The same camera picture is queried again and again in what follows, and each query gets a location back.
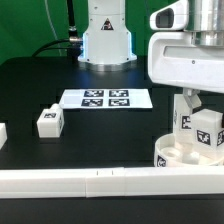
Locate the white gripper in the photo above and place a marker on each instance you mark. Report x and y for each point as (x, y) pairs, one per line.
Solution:
(187, 48)

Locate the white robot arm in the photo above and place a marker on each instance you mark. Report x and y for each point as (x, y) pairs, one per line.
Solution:
(107, 43)

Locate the white front fence bar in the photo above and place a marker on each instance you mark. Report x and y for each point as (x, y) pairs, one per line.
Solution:
(99, 182)

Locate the white fence bar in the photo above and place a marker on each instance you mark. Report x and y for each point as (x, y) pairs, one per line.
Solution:
(3, 134)
(99, 182)

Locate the white marker sheet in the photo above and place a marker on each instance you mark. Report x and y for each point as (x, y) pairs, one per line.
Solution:
(105, 99)

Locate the white left fence bar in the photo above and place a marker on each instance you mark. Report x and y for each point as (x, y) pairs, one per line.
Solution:
(3, 134)

